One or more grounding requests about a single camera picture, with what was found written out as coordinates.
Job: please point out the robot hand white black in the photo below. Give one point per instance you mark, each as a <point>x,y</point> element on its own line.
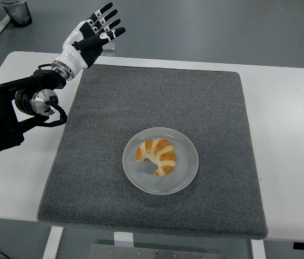
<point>72,56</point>

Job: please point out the croissant bread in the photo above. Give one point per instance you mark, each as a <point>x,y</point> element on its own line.
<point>162,153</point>

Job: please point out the grey round plate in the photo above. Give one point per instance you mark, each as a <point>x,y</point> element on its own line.
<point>186,167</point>

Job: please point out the small clear floor box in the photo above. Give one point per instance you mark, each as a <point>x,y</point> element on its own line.
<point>111,48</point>

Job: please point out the dark waste bin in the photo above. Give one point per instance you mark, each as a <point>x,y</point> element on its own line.
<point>18,13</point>

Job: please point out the grey felt mat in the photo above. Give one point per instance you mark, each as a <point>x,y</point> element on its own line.
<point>87,175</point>

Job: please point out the white table leg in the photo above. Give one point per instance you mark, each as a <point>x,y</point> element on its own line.
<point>53,242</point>
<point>258,249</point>

